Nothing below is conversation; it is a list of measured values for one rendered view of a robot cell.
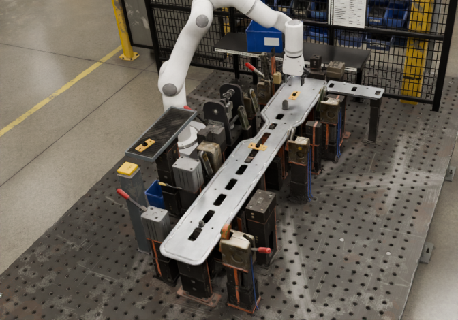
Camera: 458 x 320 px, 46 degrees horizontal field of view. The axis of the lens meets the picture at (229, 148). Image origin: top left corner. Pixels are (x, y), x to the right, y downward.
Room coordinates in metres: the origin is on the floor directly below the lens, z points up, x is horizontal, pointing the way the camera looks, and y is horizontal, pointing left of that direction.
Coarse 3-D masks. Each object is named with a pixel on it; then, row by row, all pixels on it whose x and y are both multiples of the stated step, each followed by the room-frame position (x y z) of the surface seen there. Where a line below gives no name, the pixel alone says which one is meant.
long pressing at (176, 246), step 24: (288, 96) 2.34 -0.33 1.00; (312, 96) 2.31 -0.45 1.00; (264, 120) 2.15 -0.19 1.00; (288, 120) 2.12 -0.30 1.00; (240, 144) 1.96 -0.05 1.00; (264, 144) 1.94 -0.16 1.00; (264, 168) 1.78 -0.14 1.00; (216, 192) 1.65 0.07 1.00; (240, 192) 1.64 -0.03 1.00; (192, 216) 1.53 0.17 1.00; (216, 216) 1.52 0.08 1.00; (168, 240) 1.41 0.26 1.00; (216, 240) 1.39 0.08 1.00; (192, 264) 1.29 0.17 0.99
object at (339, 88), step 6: (336, 84) 2.40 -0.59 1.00; (342, 84) 2.39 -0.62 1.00; (348, 84) 2.38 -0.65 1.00; (354, 84) 2.38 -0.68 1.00; (330, 90) 2.35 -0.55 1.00; (336, 90) 2.34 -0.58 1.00; (342, 90) 2.34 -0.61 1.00; (348, 90) 2.33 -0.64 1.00; (360, 90) 2.32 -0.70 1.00; (366, 90) 2.31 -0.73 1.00; (372, 90) 2.31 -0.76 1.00; (378, 90) 2.30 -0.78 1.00; (354, 96) 2.28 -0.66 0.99; (360, 96) 2.27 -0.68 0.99; (366, 96) 2.26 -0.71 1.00; (372, 96) 2.25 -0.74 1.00; (378, 96) 2.24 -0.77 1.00
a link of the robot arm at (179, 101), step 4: (164, 64) 2.42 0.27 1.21; (160, 68) 2.43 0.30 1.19; (164, 68) 2.38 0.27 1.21; (160, 72) 2.37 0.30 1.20; (184, 84) 2.41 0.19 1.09; (184, 88) 2.40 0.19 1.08; (180, 92) 2.38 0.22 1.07; (184, 92) 2.39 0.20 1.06; (164, 96) 2.37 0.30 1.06; (176, 96) 2.36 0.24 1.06; (180, 96) 2.36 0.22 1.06; (184, 96) 2.37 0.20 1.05; (164, 100) 2.35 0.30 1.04; (168, 100) 2.34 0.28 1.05; (172, 100) 2.33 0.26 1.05; (176, 100) 2.33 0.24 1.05; (180, 100) 2.34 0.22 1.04; (184, 100) 2.35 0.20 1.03; (164, 104) 2.34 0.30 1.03; (168, 104) 2.32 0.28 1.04; (172, 104) 2.32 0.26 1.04; (176, 104) 2.32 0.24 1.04; (180, 104) 2.32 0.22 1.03; (184, 104) 2.34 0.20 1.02; (164, 108) 2.34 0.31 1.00
